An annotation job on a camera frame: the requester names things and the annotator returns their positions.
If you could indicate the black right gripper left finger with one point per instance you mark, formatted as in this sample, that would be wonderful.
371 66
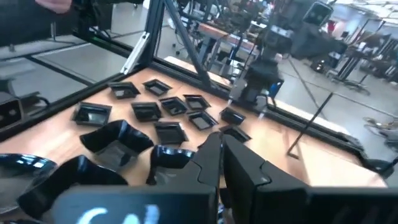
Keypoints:
205 168

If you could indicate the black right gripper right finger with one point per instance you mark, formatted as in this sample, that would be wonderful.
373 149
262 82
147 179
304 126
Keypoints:
242 174

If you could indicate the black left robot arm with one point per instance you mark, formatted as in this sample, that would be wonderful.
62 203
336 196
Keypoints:
264 71

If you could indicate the black metal wooden rack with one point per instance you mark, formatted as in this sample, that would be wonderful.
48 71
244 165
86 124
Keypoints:
308 124

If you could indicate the wooden-top workbench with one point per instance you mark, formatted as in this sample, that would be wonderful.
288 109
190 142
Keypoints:
224 34

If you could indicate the person's hand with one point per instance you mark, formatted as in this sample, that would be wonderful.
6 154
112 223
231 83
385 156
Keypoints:
54 4

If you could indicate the black diagonal frame strut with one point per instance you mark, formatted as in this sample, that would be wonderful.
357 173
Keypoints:
188 45

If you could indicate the silver corner bracket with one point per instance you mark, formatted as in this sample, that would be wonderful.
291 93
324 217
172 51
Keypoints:
135 53

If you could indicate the black upright frame post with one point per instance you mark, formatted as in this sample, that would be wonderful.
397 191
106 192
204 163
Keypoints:
153 31

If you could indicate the black table-level camera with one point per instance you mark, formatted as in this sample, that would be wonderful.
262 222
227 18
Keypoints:
9 110

